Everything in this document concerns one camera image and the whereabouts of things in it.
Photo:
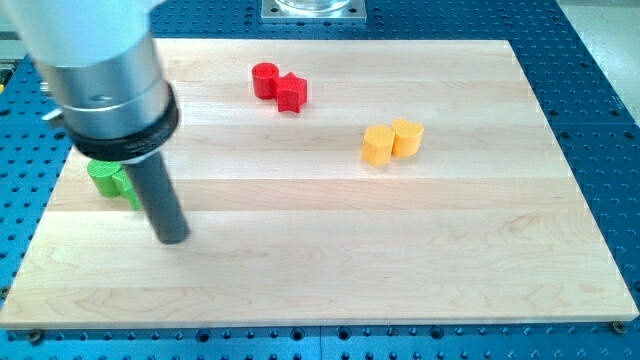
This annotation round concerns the green block behind rod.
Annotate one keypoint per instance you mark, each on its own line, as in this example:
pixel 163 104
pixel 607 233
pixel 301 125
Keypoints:
pixel 126 189

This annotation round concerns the metal base plate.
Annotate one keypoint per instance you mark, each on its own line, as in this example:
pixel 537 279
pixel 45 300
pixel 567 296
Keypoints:
pixel 312 11

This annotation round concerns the green cylinder block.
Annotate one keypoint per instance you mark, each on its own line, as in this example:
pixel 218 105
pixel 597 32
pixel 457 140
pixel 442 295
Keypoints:
pixel 101 174

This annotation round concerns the yellow heart block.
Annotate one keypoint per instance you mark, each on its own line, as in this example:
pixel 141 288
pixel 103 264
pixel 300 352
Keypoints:
pixel 408 137

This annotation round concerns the wooden board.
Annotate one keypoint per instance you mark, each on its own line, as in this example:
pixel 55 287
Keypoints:
pixel 290 226

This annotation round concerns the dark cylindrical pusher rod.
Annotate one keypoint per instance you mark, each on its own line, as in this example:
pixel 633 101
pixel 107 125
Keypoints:
pixel 152 184

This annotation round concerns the yellow hexagon block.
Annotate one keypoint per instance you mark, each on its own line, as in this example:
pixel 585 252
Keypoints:
pixel 377 145

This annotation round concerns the red star block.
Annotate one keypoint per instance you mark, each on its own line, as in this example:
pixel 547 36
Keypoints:
pixel 291 94

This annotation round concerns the red cylinder block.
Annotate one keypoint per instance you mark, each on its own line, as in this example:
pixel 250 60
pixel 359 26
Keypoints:
pixel 265 77

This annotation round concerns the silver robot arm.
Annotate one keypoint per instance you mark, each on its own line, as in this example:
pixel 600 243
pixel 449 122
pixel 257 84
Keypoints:
pixel 101 64

